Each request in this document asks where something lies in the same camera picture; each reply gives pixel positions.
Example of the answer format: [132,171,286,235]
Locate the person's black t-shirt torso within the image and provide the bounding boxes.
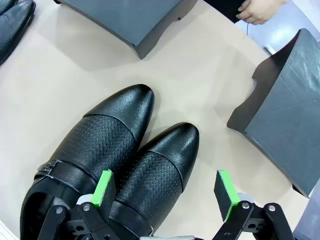
[203,0,247,25]

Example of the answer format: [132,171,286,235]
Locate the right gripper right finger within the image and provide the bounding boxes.
[212,169,293,240]

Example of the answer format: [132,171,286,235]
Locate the person's left hand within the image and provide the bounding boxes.
[236,0,273,25]

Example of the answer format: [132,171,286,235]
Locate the black shoe stand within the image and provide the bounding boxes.
[226,27,320,200]
[53,0,198,61]

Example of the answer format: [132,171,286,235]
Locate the black leather buckle shoe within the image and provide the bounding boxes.
[0,0,37,66]
[19,83,156,240]
[107,121,200,237]
[0,0,20,15]

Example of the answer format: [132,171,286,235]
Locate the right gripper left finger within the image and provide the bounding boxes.
[39,169,118,240]

